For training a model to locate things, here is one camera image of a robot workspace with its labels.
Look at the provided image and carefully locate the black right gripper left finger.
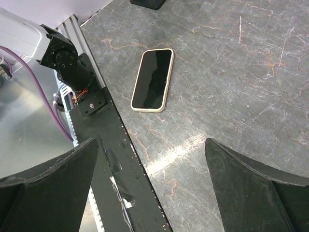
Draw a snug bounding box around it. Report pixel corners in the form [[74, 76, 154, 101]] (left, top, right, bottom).
[[0, 138, 98, 232]]

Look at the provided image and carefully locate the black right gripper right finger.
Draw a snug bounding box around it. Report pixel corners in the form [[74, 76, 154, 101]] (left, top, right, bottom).
[[205, 138, 309, 232]]

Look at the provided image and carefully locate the pink-cased smartphone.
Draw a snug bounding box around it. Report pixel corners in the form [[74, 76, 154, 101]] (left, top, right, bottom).
[[130, 48, 174, 113]]

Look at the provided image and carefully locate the black angled desk phone stand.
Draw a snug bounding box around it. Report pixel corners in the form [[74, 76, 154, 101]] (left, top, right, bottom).
[[130, 0, 166, 10]]

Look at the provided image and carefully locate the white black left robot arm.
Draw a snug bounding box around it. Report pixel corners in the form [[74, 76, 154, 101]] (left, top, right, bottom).
[[0, 8, 94, 91]]

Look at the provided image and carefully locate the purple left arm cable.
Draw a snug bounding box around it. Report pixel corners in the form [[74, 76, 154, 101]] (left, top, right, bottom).
[[0, 45, 74, 143]]

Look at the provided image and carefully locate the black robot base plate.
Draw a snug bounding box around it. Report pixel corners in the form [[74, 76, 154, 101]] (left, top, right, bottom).
[[70, 54, 172, 232]]

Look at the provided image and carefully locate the light blue cable duct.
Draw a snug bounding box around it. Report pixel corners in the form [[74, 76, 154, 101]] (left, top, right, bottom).
[[56, 80, 105, 232]]

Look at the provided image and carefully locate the aluminium frame rail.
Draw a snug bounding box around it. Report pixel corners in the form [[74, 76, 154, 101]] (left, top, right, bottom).
[[56, 15, 106, 88]]

